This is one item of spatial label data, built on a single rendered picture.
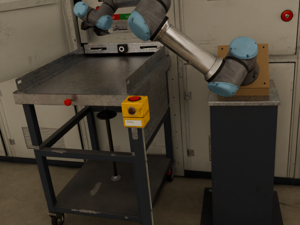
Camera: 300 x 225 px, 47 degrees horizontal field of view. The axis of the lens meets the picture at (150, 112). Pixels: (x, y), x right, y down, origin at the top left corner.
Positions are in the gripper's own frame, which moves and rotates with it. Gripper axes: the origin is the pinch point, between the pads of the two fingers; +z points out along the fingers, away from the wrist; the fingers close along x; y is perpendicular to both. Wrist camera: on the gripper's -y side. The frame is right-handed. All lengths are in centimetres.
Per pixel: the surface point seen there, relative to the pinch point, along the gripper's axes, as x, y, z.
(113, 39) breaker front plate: 1.1, -1.4, 15.8
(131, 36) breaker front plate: 2.4, 10.7, 15.2
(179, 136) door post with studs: -56, 40, 44
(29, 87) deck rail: -40, -21, -35
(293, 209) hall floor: -93, 110, 38
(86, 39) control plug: -2.1, -13.9, 4.7
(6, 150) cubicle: -77, -102, 54
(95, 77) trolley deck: -31.5, 7.5, -20.7
